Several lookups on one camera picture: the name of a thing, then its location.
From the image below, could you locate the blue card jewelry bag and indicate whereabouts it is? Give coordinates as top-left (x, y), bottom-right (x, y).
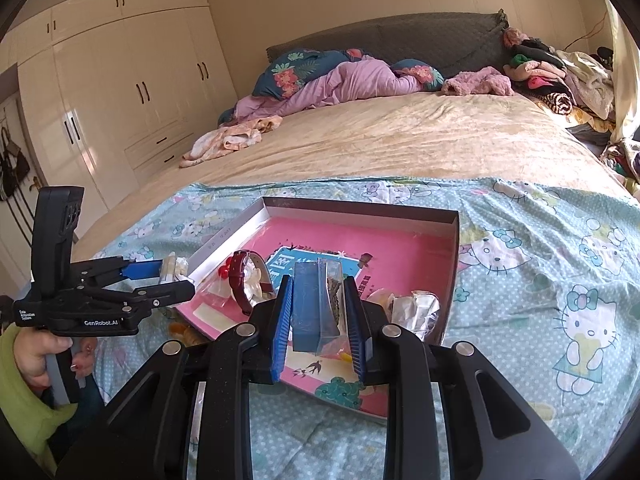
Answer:
top-left (292, 258), bottom-right (347, 356)

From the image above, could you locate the burgundy strap wristwatch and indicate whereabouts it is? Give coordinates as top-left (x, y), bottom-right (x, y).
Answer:
top-left (228, 250), bottom-right (277, 316)

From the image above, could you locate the red cherry earrings bag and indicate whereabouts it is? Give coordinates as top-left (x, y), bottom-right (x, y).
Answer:
top-left (204, 256), bottom-right (233, 304)

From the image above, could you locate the bag with yellow hoop earrings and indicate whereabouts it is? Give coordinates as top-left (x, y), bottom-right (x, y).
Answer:
top-left (323, 347), bottom-right (352, 364)

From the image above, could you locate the white dotted hair claw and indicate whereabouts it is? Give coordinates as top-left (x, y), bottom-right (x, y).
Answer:
top-left (367, 288), bottom-right (397, 322)

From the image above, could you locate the green sleeve left forearm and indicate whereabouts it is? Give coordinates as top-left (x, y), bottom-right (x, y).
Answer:
top-left (1, 324), bottom-right (77, 476)

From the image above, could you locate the left hand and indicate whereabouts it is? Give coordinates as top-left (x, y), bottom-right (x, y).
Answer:
top-left (13, 327), bottom-right (98, 394)

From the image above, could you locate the shallow cardboard tray box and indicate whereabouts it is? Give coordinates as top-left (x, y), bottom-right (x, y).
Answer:
top-left (179, 197), bottom-right (459, 417)

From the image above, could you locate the pink book in tray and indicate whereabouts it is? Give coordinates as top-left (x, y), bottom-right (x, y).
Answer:
top-left (178, 218), bottom-right (457, 417)

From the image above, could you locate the peach clothing on bed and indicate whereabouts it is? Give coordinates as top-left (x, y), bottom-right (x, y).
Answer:
top-left (179, 115), bottom-right (283, 168)

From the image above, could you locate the cream built-in wardrobe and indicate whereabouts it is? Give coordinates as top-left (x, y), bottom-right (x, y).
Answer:
top-left (1, 0), bottom-right (236, 214)

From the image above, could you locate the Hello Kitty blue blanket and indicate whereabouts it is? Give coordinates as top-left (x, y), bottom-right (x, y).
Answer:
top-left (93, 178), bottom-right (639, 479)

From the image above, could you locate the beige bed cover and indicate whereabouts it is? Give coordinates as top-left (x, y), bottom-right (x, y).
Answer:
top-left (73, 93), bottom-right (629, 260)

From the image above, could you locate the floral dark blue pillow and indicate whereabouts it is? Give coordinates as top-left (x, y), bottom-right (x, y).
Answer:
top-left (252, 48), bottom-right (366, 101)

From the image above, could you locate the pink purple quilt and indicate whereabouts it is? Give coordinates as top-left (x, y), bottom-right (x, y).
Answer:
top-left (232, 56), bottom-right (423, 122)

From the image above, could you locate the pink fluffy garment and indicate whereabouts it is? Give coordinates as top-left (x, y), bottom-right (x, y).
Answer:
top-left (442, 66), bottom-right (513, 96)

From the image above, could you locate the pile of clothes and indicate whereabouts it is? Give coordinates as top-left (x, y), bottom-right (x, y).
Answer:
top-left (502, 27), bottom-right (615, 134)

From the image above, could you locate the cream curtain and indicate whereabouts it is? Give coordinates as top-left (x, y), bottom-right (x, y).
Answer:
top-left (603, 0), bottom-right (639, 143)

